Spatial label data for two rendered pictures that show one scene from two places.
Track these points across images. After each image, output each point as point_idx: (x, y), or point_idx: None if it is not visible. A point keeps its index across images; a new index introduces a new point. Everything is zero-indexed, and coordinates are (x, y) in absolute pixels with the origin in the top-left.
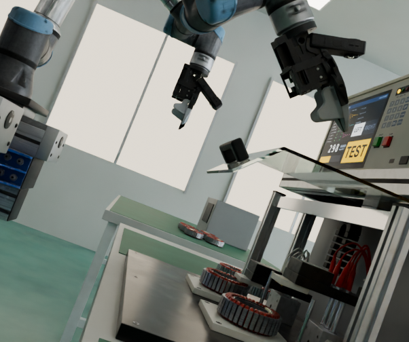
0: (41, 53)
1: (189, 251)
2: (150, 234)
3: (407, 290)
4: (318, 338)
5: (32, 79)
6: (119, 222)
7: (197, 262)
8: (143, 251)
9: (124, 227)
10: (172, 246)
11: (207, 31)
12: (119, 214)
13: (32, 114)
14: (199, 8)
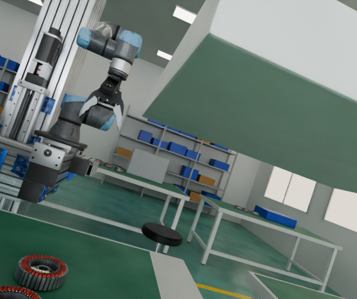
0: (69, 113)
1: (174, 292)
2: (187, 273)
3: None
4: None
5: (63, 126)
6: (254, 287)
7: (81, 267)
8: (30, 226)
9: (155, 253)
10: (150, 274)
11: None
12: (255, 278)
13: (65, 146)
14: None
